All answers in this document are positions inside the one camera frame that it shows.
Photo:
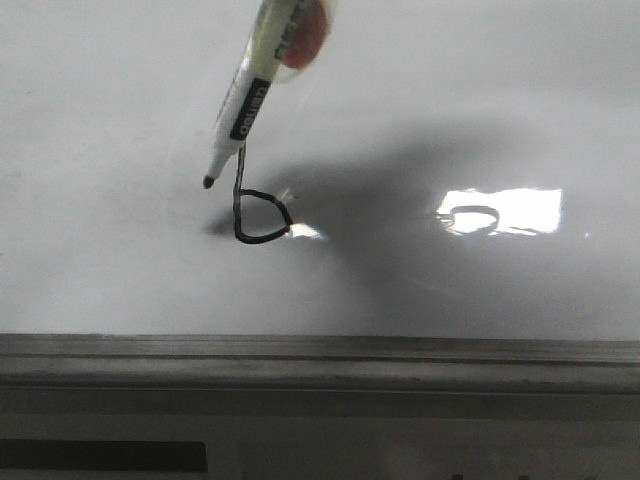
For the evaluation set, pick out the white black whiteboard marker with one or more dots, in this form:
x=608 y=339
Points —
x=285 y=39

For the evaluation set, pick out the white whiteboard with metal frame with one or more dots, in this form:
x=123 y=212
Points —
x=463 y=178

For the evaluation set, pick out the black label strip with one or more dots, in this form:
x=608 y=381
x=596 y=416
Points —
x=135 y=456

